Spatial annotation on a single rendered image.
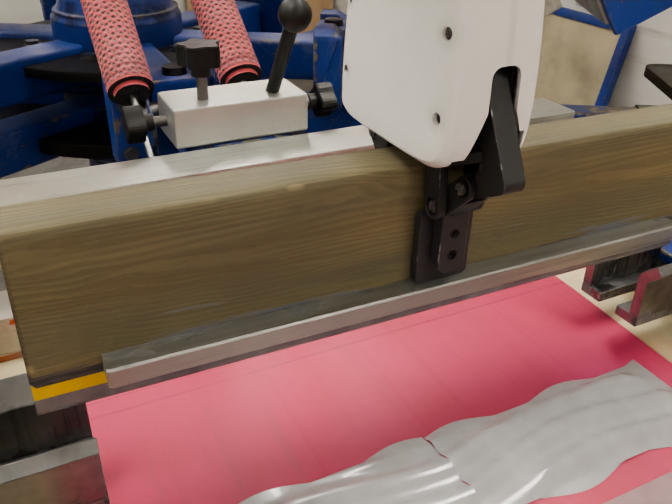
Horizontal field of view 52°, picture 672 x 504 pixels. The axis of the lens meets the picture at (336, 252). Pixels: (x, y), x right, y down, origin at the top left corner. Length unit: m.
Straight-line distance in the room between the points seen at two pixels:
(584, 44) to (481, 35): 2.74
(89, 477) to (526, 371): 0.29
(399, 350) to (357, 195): 0.21
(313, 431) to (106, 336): 0.18
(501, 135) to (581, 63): 2.72
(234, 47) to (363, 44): 0.48
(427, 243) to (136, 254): 0.14
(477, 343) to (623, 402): 0.11
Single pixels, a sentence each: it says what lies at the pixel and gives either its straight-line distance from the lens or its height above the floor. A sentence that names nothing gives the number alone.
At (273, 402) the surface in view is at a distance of 0.46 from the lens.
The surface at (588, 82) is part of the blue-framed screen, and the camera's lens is 2.98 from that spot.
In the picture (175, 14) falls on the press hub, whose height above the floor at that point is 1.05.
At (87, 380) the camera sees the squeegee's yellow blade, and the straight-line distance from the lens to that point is 0.34.
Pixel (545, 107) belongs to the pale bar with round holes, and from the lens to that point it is 0.77.
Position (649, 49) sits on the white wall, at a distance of 2.89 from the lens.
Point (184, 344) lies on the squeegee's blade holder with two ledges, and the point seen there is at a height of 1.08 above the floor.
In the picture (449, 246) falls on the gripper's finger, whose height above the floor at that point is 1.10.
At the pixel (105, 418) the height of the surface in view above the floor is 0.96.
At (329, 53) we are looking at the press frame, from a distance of 1.03.
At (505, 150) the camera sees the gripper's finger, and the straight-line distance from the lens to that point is 0.30.
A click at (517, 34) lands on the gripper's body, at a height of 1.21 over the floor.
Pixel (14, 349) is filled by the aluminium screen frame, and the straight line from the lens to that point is 0.53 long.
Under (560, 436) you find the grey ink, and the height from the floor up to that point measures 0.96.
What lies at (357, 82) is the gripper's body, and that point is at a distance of 0.35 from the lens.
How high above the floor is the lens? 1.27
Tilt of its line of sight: 30 degrees down
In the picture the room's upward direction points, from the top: 1 degrees clockwise
